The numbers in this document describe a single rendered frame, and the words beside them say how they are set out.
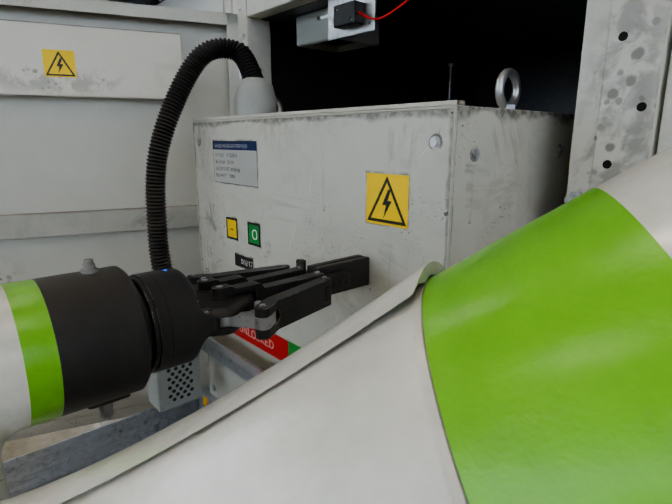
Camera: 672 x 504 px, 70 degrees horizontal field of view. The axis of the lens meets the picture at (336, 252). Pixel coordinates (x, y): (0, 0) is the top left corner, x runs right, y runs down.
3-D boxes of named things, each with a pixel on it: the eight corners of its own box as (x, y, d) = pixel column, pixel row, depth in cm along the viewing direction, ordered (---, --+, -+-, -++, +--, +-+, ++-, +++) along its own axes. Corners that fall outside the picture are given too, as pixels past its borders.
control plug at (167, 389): (160, 414, 74) (150, 305, 70) (148, 401, 77) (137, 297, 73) (207, 396, 79) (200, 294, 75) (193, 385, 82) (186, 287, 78)
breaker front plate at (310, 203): (422, 587, 50) (446, 108, 39) (205, 402, 85) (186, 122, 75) (430, 580, 51) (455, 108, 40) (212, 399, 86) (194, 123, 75)
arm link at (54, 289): (49, 283, 27) (18, 255, 34) (74, 465, 30) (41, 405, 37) (155, 265, 31) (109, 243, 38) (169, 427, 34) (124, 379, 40)
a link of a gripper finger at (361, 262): (312, 266, 46) (317, 268, 46) (364, 255, 51) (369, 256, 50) (312, 296, 47) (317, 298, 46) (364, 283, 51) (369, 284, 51)
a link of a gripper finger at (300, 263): (205, 329, 40) (197, 324, 41) (309, 299, 48) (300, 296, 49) (202, 283, 39) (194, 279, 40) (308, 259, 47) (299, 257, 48)
